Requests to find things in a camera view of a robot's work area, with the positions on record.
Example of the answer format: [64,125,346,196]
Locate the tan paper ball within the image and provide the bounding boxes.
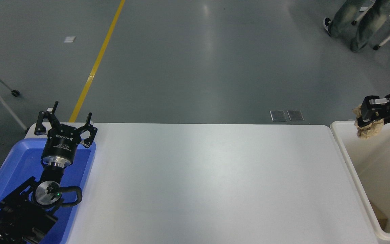
[352,103,385,139]

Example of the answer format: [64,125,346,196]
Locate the metal floor plate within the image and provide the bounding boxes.
[287,109,304,121]
[270,110,287,122]

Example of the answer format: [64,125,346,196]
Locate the blue plastic tray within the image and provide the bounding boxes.
[0,138,96,244]

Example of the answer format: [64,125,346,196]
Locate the large pale plastic bin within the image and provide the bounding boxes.
[330,121,390,242]

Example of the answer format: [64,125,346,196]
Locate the person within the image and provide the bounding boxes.
[323,0,390,53]

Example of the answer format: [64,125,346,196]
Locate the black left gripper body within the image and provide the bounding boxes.
[41,123,82,160]

